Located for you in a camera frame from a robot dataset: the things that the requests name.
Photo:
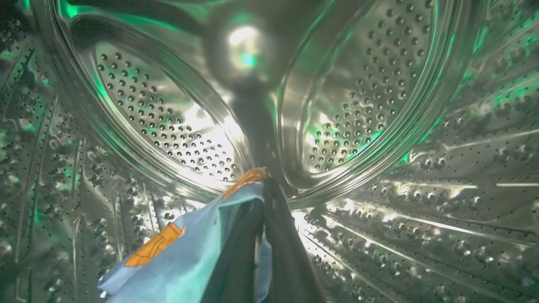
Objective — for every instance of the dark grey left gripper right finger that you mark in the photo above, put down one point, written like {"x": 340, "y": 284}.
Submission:
{"x": 286, "y": 261}

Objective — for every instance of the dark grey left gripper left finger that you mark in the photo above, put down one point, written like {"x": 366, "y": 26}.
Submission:
{"x": 236, "y": 261}

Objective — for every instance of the blue cartoon print garment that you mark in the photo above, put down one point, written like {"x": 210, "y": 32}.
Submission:
{"x": 185, "y": 261}

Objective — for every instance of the perforated steel drum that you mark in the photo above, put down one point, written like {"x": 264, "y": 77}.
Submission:
{"x": 379, "y": 126}

